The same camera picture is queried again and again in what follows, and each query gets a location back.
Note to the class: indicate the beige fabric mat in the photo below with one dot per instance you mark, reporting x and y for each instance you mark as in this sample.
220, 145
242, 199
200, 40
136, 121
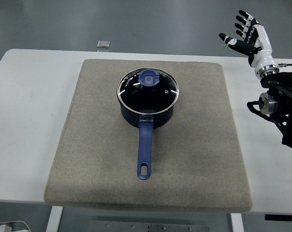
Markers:
196, 145

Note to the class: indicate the white table leg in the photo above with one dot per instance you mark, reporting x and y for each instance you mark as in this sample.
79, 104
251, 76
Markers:
236, 223
54, 220

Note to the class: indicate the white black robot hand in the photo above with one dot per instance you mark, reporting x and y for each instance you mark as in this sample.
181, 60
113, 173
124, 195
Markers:
262, 46

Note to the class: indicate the grey metal plate with screws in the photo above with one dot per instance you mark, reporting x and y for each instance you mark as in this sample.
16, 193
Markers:
112, 227

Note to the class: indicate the small silver floor plate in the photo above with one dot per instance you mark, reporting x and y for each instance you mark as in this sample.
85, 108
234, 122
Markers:
103, 44

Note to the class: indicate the white power adapter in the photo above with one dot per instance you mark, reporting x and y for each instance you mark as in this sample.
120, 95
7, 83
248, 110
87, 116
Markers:
4, 229

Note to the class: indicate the black table control panel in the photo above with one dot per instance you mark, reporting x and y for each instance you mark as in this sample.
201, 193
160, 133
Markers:
281, 217

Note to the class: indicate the glass lid with blue knob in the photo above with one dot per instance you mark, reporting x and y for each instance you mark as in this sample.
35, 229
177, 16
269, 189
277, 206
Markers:
148, 78

